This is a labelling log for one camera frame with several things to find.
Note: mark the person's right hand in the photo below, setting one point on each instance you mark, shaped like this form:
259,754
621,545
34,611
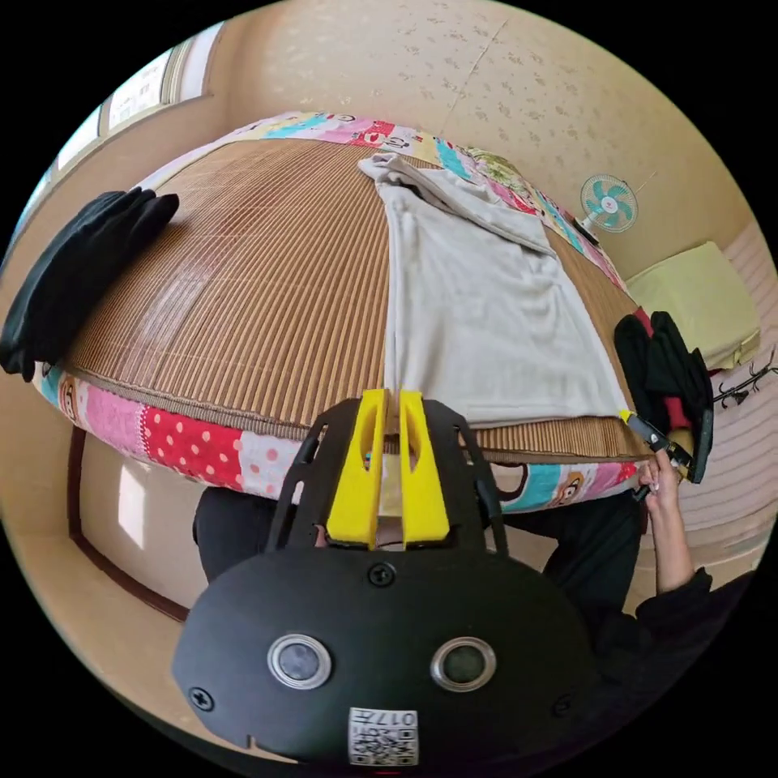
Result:
662,486

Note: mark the white long sleeve shirt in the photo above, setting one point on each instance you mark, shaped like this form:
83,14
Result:
480,328

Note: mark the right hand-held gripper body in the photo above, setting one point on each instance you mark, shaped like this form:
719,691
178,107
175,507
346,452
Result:
662,442

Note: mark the window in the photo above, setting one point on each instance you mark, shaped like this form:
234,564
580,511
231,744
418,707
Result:
130,91

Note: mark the bed with woven mat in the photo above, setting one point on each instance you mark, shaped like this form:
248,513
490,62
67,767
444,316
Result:
243,292

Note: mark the pile of black and red clothes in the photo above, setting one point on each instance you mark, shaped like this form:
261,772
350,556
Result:
659,365

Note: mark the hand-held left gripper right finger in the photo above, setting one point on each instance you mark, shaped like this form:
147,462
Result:
422,480

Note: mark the person's body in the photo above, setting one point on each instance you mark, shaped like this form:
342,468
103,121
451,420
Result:
583,547

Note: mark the pale yellow folded mattress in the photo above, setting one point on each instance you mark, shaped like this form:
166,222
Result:
699,298

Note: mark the person's right forearm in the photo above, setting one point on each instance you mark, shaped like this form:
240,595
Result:
671,547

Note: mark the white and teal fan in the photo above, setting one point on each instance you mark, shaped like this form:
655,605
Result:
608,203

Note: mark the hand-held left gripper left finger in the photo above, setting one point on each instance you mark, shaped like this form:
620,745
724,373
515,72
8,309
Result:
357,480

